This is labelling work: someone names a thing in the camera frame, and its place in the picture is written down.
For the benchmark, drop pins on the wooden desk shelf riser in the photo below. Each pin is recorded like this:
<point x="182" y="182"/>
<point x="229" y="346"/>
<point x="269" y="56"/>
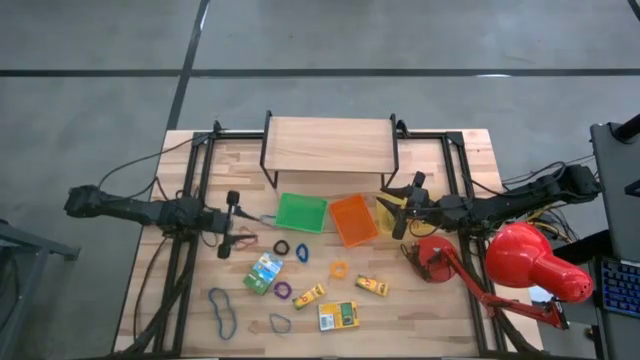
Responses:
<point x="327" y="145"/>

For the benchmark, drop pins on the red desk lamp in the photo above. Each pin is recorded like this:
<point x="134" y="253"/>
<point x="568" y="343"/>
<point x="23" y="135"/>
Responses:
<point x="520" y="255"/>

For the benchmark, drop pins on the grey cart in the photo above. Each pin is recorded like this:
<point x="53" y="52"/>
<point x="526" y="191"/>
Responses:
<point x="620" y="170"/>

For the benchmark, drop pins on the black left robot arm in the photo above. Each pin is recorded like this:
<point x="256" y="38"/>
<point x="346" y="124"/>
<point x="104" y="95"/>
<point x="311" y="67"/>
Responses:
<point x="130" y="210"/>

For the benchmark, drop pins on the grey metal furniture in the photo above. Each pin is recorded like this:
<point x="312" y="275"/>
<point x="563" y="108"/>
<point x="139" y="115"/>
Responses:
<point x="30" y="242"/>

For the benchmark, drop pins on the green blue crayon box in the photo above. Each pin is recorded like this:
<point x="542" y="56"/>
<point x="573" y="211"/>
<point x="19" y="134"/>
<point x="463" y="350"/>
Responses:
<point x="263" y="274"/>

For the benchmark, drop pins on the black metal rig frame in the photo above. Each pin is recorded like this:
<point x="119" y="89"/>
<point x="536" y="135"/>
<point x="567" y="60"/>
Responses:
<point x="240" y="135"/>

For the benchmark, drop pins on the blue-grey rubber band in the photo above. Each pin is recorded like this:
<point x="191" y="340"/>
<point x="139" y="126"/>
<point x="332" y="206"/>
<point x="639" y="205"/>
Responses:
<point x="265" y="216"/>
<point x="271" y="322"/>

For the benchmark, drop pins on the yellow plastic basket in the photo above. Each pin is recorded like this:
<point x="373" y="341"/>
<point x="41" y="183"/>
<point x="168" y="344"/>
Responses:
<point x="381" y="227"/>

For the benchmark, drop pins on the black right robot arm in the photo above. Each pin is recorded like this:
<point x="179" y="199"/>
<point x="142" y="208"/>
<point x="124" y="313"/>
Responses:
<point x="515" y="202"/>

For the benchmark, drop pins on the small yellow crayon pack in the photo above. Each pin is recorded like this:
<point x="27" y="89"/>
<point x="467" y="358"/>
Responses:
<point x="372" y="285"/>
<point x="309" y="296"/>

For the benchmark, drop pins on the red rubber band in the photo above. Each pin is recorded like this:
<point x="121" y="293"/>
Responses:
<point x="250" y="246"/>

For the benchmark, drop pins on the large blue rubber band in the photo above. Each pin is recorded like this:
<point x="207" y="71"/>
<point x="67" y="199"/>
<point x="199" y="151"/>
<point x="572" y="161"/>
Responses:
<point x="210" y="300"/>

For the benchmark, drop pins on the orange plastic basket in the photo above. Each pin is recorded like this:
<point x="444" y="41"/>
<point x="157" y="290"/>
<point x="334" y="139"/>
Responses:
<point x="353" y="221"/>

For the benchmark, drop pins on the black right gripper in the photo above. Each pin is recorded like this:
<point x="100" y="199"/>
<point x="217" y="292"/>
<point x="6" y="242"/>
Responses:
<point x="422" y="205"/>

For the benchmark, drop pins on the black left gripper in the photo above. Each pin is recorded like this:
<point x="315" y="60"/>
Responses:
<point x="222" y="222"/>

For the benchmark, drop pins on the green plastic basket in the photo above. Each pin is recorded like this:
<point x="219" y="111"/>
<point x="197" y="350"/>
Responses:
<point x="301" y="213"/>

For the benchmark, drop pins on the large yellow crayon box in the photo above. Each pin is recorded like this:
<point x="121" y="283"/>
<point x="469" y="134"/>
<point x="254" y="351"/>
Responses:
<point x="338" y="316"/>

